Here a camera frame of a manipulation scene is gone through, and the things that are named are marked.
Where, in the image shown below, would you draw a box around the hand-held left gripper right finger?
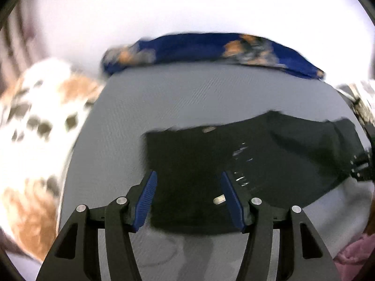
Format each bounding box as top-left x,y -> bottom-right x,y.
220,171 -> 342,281

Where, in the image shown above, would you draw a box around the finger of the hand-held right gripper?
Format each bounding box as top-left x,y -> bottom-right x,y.
350,149 -> 375,182

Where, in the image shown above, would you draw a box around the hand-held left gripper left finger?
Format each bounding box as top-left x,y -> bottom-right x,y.
36,170 -> 159,281

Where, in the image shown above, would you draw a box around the black pants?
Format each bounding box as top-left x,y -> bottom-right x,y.
145,110 -> 365,236

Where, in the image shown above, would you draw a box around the white patterned cloth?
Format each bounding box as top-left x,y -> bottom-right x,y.
336,80 -> 375,129

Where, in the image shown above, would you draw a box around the person's pink fleece clothing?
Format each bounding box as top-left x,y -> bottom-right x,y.
334,233 -> 375,273

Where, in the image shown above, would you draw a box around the white orange patterned quilt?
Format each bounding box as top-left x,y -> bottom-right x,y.
0,59 -> 106,262

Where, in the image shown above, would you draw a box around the blue floral blanket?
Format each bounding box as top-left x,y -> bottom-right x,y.
101,33 -> 326,80

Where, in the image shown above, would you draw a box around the beige curtain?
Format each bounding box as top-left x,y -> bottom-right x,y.
0,3 -> 38,94

